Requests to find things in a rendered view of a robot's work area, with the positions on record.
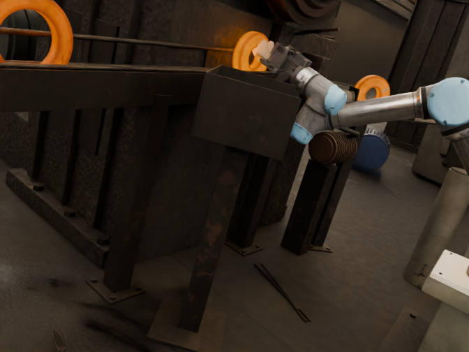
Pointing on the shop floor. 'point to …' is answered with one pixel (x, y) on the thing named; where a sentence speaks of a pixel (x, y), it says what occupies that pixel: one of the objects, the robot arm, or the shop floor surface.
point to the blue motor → (372, 153)
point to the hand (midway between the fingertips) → (253, 51)
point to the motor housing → (315, 187)
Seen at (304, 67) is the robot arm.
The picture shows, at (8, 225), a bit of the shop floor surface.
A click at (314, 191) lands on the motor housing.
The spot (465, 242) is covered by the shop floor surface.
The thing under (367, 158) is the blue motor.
